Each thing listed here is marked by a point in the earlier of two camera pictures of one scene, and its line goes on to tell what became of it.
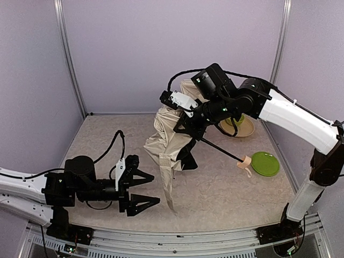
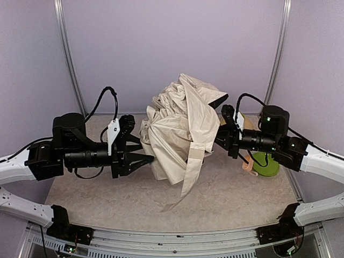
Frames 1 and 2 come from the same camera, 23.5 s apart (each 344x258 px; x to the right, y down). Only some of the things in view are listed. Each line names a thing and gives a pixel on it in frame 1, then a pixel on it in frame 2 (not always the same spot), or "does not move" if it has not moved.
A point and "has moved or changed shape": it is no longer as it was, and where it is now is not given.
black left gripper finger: [131, 163] to [127, 123]
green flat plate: [265, 164] does not move
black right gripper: [193, 124] to [232, 142]
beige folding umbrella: [174, 150] has moved or changed shape
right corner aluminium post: [281, 42] does not move
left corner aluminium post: [59, 13] does not move
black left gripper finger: [138, 203] to [134, 161]
